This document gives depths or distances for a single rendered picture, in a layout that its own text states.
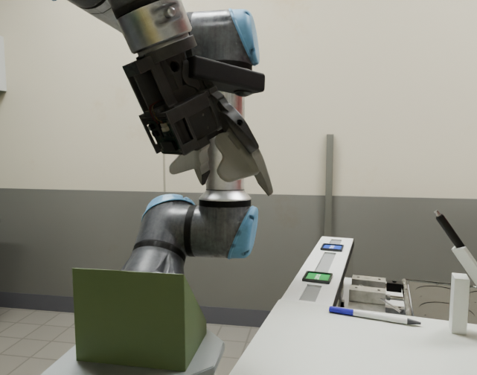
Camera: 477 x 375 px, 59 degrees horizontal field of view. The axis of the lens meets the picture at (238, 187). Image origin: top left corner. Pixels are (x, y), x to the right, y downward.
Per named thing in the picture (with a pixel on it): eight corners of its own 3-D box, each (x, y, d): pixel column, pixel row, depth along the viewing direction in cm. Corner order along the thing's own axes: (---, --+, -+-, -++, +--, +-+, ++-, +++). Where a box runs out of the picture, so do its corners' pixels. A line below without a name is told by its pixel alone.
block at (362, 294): (385, 300, 98) (385, 287, 97) (385, 305, 95) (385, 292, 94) (350, 295, 100) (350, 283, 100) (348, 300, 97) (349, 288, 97)
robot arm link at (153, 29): (159, 6, 52) (194, -13, 45) (175, 43, 53) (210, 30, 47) (106, 25, 48) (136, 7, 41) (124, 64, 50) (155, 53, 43)
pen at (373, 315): (420, 318, 65) (330, 304, 71) (420, 321, 64) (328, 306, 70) (420, 324, 65) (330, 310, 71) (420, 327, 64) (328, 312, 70)
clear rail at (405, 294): (406, 283, 106) (407, 277, 106) (417, 354, 71) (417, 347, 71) (400, 283, 107) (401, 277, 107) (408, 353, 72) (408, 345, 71)
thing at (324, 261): (352, 283, 126) (353, 238, 125) (329, 384, 74) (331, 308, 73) (321, 280, 129) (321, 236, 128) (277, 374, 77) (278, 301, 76)
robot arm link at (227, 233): (198, 251, 102) (199, 21, 99) (260, 254, 99) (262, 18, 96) (183, 263, 90) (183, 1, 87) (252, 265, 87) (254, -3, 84)
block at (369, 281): (385, 289, 105) (385, 277, 105) (385, 293, 102) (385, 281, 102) (352, 285, 108) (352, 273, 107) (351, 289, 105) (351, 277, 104)
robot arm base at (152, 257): (99, 278, 83) (114, 235, 89) (129, 309, 94) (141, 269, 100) (170, 280, 79) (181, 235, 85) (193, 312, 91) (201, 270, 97)
